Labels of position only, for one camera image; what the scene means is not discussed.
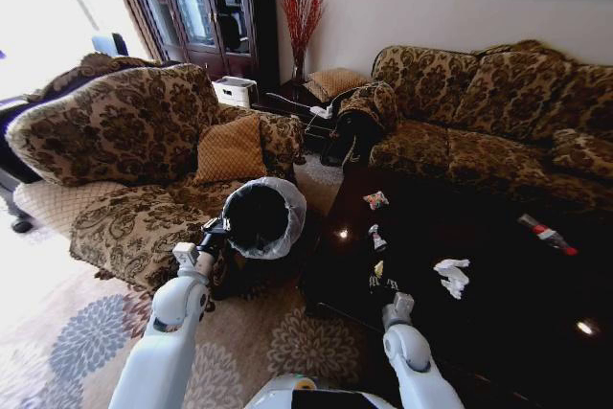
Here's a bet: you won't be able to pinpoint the brown floral armchair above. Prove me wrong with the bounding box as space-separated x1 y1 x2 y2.
6 62 308 291

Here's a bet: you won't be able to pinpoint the beige flower pattern rug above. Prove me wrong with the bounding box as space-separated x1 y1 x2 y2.
0 260 384 409

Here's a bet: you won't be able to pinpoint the black bag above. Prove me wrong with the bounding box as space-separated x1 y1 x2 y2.
319 108 385 170

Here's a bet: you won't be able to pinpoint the dark wooden side table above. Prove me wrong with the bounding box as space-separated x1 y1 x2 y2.
250 79 337 128

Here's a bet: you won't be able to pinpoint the brown floral bolster cushion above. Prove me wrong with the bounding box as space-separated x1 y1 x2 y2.
549 127 613 181

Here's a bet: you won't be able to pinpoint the white printer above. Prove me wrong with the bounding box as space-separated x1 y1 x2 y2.
211 75 256 109

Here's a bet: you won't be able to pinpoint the black wheeled office chair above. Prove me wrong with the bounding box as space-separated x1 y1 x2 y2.
0 97 45 234

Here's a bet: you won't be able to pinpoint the white translucent bin liner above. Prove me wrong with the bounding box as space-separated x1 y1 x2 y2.
221 176 308 261

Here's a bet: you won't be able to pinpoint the glass vase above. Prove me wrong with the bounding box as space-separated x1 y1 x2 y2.
290 57 308 85

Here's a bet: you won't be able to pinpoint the brown floral chair back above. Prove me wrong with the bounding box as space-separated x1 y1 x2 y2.
27 51 165 104

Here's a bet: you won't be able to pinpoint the white lace mat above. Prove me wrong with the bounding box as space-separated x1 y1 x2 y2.
292 151 345 186

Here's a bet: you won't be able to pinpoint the gold quilted cushion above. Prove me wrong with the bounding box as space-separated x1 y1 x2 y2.
305 67 371 103

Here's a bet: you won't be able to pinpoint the red decorative branches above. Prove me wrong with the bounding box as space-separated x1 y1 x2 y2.
281 0 326 70

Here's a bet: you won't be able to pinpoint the colourful candy wrapper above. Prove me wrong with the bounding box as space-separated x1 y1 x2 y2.
362 191 391 211

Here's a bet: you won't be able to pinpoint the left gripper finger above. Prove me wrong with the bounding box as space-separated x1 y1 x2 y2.
202 215 235 235

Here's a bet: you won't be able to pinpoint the white power strip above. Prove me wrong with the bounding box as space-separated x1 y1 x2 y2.
306 103 334 121

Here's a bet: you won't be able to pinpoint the crushed bottle with red label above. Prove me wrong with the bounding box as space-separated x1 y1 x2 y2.
516 213 579 258

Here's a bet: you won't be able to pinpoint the black round trash bin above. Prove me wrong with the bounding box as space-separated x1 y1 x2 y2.
223 182 294 257

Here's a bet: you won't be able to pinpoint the orange quilted cushion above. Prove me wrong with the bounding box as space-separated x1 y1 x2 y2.
193 114 268 186

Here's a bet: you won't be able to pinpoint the dark wooden glass cabinet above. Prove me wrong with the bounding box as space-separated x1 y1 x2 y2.
101 0 281 90

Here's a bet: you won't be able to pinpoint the white crumpled tissue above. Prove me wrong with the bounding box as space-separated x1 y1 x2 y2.
432 258 472 301

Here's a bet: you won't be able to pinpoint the white robot front shell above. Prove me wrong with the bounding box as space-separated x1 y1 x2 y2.
244 372 399 409

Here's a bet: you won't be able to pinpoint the small silver crumpled wrapper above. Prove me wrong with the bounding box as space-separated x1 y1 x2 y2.
367 223 388 253

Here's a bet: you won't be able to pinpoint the brown floral sofa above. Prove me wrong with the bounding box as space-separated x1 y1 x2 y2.
336 38 613 219

